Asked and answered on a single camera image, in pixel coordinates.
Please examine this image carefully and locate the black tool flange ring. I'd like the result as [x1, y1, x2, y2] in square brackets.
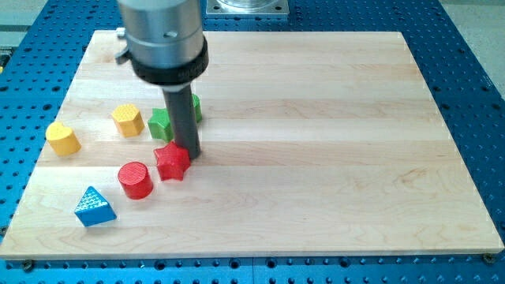
[114, 37, 209, 87]

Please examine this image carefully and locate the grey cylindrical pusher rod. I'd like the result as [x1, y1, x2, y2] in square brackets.
[162, 84, 201, 159]

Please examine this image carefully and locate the blue triangle block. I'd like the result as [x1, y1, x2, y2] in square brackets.
[74, 186, 117, 227]

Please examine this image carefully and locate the green block behind rod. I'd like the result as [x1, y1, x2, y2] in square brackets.
[192, 94, 203, 123]

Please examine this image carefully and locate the green star block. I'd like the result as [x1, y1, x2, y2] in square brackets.
[148, 108, 173, 143]

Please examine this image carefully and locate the yellow hexagon block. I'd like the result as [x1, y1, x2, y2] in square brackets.
[111, 103, 144, 137]

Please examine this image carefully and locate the red star block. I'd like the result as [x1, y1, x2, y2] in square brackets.
[154, 141, 191, 181]

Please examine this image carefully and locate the red cylinder block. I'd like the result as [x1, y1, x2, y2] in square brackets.
[118, 162, 154, 200]

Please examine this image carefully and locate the yellow heart block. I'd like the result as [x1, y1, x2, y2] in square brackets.
[45, 121, 81, 156]

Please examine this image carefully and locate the wooden board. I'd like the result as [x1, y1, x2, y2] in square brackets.
[1, 31, 503, 260]

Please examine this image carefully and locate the blue perforated table plate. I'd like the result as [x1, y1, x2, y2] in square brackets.
[1, 1, 504, 283]

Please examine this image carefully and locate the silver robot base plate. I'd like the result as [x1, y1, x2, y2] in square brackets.
[205, 0, 290, 17]

